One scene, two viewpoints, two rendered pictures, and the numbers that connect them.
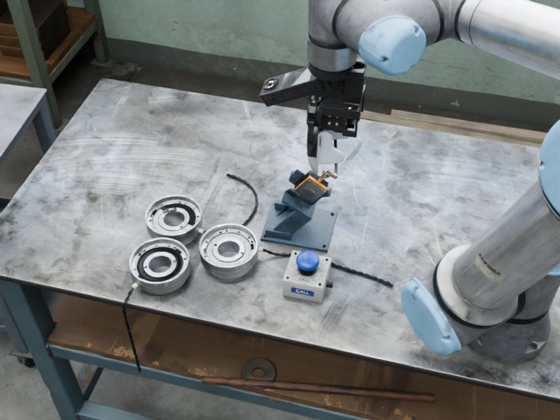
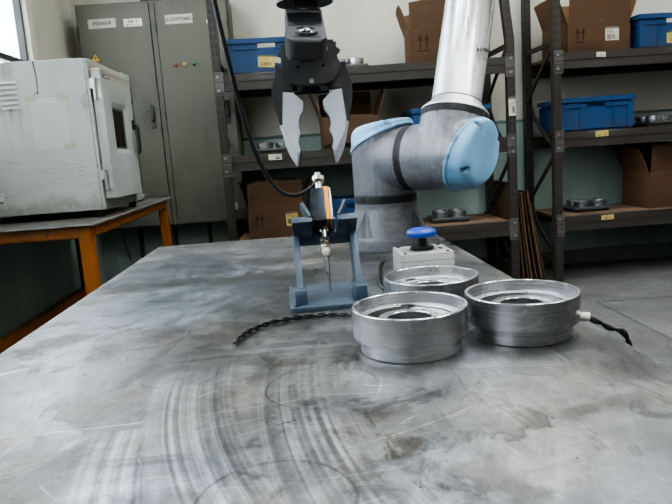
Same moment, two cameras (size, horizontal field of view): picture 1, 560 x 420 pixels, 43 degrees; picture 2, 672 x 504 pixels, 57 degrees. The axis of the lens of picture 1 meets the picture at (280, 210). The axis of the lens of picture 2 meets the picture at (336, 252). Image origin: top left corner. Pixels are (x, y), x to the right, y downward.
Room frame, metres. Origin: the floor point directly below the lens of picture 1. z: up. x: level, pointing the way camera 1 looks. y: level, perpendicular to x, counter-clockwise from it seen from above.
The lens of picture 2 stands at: (1.14, 0.70, 0.98)
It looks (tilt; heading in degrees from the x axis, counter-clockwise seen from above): 9 degrees down; 252
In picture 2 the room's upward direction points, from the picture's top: 4 degrees counter-clockwise
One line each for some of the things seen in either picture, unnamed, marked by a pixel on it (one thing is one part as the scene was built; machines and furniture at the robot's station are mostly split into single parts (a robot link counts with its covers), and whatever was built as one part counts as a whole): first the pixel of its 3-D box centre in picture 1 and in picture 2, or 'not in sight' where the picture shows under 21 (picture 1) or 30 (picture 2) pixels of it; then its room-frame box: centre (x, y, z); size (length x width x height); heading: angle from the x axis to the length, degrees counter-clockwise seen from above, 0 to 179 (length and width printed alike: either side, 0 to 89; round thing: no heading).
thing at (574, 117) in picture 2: not in sight; (584, 115); (-1.90, -2.91, 1.11); 0.52 x 0.38 x 0.22; 165
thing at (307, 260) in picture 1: (307, 267); (421, 245); (0.78, -0.05, 0.85); 0.04 x 0.04 x 0.05
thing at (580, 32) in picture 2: not in sight; (584, 27); (-1.90, -2.90, 1.69); 0.59 x 0.41 x 0.38; 170
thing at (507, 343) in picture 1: (507, 307); (386, 219); (0.69, -0.37, 0.85); 0.15 x 0.15 x 0.10
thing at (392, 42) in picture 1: (389, 31); not in sight; (0.83, -0.15, 1.28); 0.11 x 0.11 x 0.08; 32
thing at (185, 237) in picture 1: (174, 222); (410, 325); (0.91, 0.20, 0.82); 0.10 x 0.10 x 0.04
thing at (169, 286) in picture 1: (160, 267); (521, 311); (0.80, 0.21, 0.82); 0.10 x 0.10 x 0.04
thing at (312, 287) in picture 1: (310, 277); (422, 263); (0.77, -0.05, 0.82); 0.08 x 0.07 x 0.05; 75
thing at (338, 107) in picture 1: (335, 93); (307, 44); (0.90, -0.09, 1.12); 0.09 x 0.08 x 0.12; 76
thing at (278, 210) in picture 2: not in sight; (276, 207); (0.20, -3.44, 0.64); 0.49 x 0.40 x 0.37; 170
